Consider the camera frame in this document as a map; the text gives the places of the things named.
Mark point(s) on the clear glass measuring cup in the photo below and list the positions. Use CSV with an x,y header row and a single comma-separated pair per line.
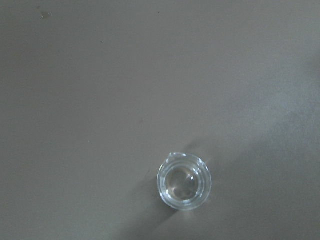
x,y
184,181

